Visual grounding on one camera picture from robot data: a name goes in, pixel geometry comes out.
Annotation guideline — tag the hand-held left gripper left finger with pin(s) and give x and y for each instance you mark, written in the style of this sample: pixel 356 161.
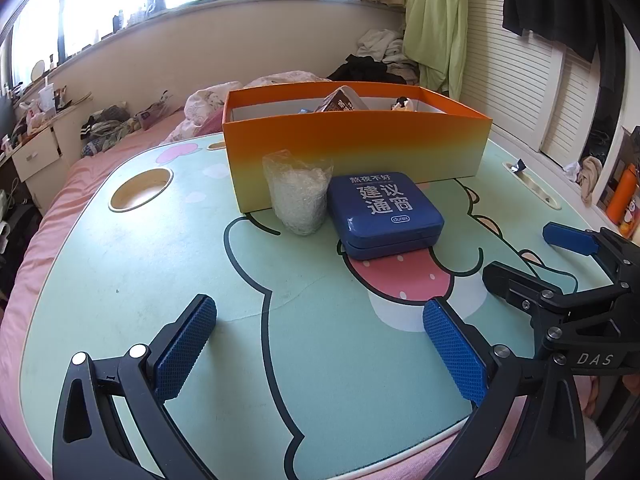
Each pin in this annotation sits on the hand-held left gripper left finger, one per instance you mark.
pixel 185 345

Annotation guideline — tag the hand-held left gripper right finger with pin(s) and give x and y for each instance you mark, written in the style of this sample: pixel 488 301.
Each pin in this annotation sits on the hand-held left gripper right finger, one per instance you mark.
pixel 455 355

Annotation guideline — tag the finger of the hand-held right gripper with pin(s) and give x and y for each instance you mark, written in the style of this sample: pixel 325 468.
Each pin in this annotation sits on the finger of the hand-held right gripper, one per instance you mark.
pixel 515 285
pixel 570 237

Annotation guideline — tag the blue metal tin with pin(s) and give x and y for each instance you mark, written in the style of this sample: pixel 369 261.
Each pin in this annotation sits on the blue metal tin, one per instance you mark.
pixel 385 215

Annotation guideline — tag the clear plastic bag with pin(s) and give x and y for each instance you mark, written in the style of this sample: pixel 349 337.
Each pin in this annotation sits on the clear plastic bag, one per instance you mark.
pixel 300 195

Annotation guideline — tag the orange cardboard box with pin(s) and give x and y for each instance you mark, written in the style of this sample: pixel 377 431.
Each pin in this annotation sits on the orange cardboard box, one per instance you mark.
pixel 375 145

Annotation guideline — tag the mint green cartoon desktop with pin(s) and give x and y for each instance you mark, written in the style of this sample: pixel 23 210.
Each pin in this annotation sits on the mint green cartoon desktop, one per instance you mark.
pixel 175 240

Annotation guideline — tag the pink fleece cloth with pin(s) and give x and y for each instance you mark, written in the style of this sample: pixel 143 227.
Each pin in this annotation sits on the pink fleece cloth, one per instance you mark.
pixel 587 395

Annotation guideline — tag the beige cloth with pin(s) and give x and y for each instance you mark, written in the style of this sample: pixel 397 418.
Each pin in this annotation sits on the beige cloth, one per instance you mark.
pixel 590 177

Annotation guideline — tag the orange bottle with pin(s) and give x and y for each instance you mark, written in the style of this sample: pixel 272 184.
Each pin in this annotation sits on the orange bottle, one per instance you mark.
pixel 622 195

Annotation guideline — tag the dark candy wrapper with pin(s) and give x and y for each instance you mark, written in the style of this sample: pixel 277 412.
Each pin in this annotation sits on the dark candy wrapper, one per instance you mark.
pixel 517 166

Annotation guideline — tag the white louvered closet doors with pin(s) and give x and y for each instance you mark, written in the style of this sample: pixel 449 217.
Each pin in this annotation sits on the white louvered closet doors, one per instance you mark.
pixel 520 75

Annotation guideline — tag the striped clothes heap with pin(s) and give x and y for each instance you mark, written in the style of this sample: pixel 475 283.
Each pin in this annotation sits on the striped clothes heap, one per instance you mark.
pixel 105 130

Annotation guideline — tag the black hanging garment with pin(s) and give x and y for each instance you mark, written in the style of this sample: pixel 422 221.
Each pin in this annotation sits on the black hanging garment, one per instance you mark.
pixel 555 0

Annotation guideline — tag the white drawer cabinet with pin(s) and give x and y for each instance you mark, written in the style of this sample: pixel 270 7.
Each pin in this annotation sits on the white drawer cabinet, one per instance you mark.
pixel 35 157

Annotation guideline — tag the pink floral blanket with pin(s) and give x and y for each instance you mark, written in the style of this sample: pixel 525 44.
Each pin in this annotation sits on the pink floral blanket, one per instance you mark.
pixel 210 102

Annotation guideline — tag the green hanging garment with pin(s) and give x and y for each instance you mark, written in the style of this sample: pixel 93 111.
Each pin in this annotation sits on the green hanging garment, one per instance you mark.
pixel 435 25

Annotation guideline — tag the black clothes pile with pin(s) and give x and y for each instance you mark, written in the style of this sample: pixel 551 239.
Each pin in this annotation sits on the black clothes pile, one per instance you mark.
pixel 365 70

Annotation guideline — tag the white clothes pile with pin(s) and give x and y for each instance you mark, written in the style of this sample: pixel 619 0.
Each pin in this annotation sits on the white clothes pile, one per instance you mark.
pixel 382 45

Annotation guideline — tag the white cup with straw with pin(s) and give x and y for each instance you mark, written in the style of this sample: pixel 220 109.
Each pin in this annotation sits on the white cup with straw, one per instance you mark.
pixel 46 96

